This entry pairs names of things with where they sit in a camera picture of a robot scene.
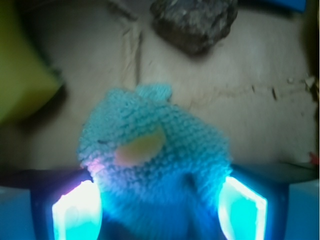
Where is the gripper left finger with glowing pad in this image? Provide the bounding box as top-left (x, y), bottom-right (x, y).
top-left (0, 169), bottom-right (102, 240)

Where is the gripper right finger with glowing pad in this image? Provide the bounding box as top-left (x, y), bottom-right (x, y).
top-left (218, 164), bottom-right (320, 240)

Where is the blue terry cloth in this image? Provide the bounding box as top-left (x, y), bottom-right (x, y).
top-left (77, 84), bottom-right (232, 240)

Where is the brown paper liner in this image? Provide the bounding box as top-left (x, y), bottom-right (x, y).
top-left (0, 0), bottom-right (319, 171)

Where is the yellow sponge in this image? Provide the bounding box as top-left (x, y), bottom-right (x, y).
top-left (0, 0), bottom-right (62, 125)

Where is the dark grey crumpled object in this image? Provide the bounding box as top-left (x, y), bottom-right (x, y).
top-left (150, 0), bottom-right (238, 55)

